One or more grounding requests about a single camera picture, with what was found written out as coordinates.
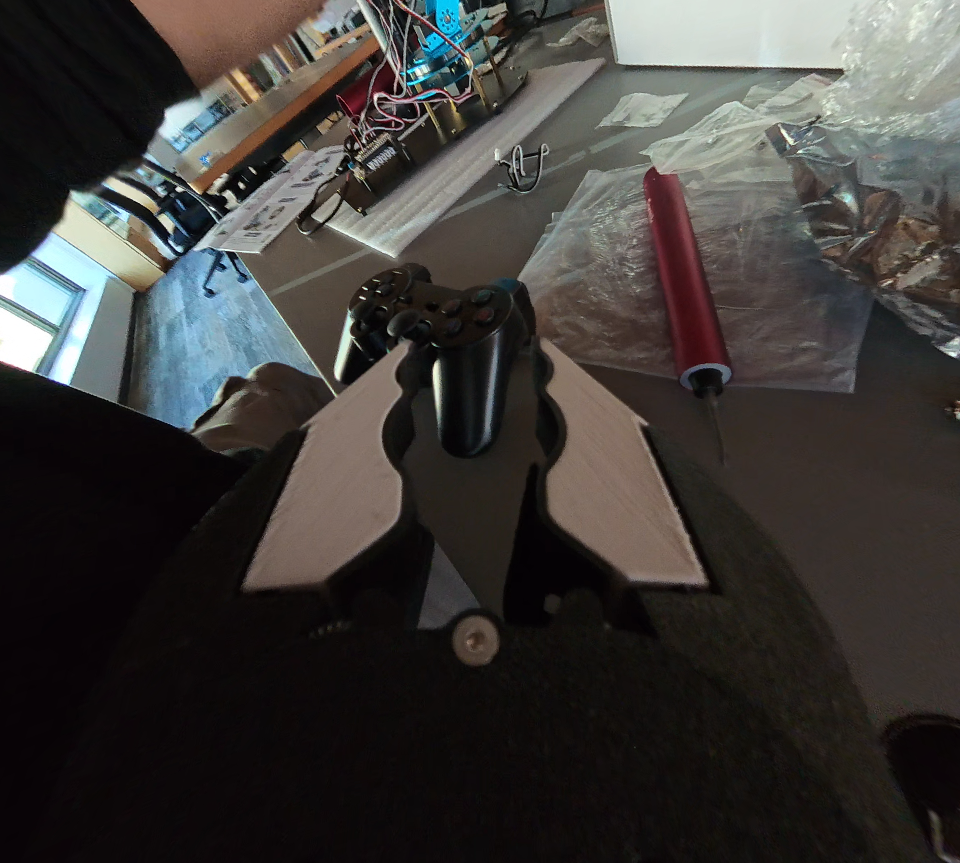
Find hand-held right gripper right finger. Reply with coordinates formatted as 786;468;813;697
501;338;711;626

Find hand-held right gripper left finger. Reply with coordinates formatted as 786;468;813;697
241;340;438;613

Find black game controller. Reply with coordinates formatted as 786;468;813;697
332;261;539;461

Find grey desk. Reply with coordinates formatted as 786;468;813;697
243;0;960;737

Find wooden background desk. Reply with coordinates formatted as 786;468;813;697
191;0;560;193

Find person's khaki pants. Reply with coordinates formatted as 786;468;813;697
189;360;336;457

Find large clear plastic bag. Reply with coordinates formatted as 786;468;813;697
516;161;877;397

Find white instruction booklet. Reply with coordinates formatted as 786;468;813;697
192;145;355;254

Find black office chair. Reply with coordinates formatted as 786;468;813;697
105;154;252;298

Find window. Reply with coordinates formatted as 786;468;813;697
0;254;87;378

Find white foam sheet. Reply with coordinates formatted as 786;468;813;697
328;56;607;258

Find crumpled clear plastic bag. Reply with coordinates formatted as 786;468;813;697
646;74;852;176

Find small clear parts bag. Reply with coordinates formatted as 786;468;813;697
594;91;690;130
546;17;610;48

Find silver antistatic bag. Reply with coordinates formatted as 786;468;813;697
766;116;960;360

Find dark red cylinder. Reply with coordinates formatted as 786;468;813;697
336;62;410;122

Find red handled craft knife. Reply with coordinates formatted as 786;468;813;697
639;164;734;468

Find black cable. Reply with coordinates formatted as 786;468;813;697
294;161;355;236

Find small cable with white plug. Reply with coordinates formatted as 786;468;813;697
493;141;551;194

